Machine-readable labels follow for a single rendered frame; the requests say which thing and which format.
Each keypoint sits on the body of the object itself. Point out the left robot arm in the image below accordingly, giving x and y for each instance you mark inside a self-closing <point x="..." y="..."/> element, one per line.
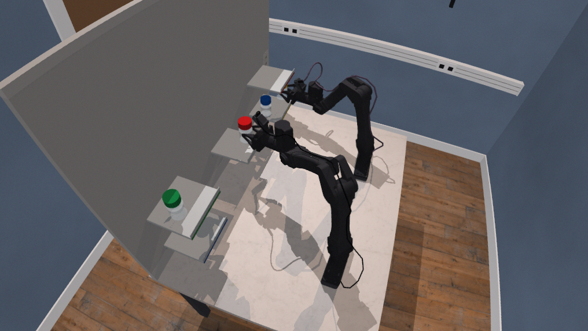
<point x="291" y="155"/>

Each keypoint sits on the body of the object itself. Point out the clear bottle with yellow cap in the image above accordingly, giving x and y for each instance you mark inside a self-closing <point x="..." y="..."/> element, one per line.
<point x="279" y="97"/>

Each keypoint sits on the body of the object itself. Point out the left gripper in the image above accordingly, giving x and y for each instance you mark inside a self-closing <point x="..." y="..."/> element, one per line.
<point x="261" y="139"/>

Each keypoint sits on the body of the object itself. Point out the grey wall panel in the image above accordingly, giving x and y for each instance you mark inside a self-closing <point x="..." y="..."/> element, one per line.
<point x="139" y="97"/>

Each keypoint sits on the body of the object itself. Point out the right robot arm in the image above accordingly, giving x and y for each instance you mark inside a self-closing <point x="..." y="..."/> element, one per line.
<point x="360" y="96"/>

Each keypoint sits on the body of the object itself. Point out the blue-capped clear bottle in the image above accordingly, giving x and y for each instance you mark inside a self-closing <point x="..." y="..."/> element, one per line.
<point x="265" y="107"/>

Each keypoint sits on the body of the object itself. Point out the clear bottle with green cap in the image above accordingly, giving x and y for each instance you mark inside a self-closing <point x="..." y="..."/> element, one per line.
<point x="174" y="204"/>

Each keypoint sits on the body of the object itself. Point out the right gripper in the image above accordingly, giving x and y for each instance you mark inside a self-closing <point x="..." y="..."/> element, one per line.
<point x="295" y="94"/>

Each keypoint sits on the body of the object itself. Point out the clear bottle with red cap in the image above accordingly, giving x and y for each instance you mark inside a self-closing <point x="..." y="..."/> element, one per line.
<point x="245" y="125"/>

